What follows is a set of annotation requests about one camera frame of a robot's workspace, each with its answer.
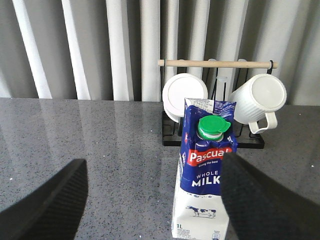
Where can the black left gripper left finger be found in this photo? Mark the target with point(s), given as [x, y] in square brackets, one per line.
[53, 211]

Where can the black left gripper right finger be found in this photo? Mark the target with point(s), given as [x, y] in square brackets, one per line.
[260, 208]

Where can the blue white milk carton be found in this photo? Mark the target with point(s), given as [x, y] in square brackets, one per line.
[198, 212]

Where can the white ribbed hanging mug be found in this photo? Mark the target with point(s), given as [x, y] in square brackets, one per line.
[257, 101]

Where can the black rack with wooden bar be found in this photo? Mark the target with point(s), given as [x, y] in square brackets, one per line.
[172, 131]

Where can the white smiley hanging mug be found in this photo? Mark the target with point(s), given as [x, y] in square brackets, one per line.
[179, 87]

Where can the grey curtain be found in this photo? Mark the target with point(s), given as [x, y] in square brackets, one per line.
[109, 49]

